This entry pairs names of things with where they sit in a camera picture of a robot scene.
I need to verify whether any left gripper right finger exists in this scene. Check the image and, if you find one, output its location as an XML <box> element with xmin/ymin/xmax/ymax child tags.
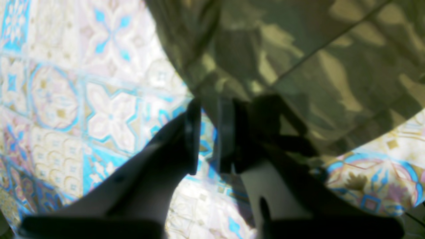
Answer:
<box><xmin>216</xmin><ymin>95</ymin><xmax>404</xmax><ymax>239</ymax></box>

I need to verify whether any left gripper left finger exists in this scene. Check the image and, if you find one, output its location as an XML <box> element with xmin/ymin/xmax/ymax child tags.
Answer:
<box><xmin>18</xmin><ymin>99</ymin><xmax>201</xmax><ymax>239</ymax></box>

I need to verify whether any camouflage T-shirt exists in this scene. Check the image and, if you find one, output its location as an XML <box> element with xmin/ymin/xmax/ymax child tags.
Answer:
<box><xmin>146</xmin><ymin>0</ymin><xmax>424</xmax><ymax>155</ymax></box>

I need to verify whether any patterned tile tablecloth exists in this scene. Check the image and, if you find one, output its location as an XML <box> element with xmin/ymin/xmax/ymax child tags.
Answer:
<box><xmin>1</xmin><ymin>0</ymin><xmax>424</xmax><ymax>239</ymax></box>

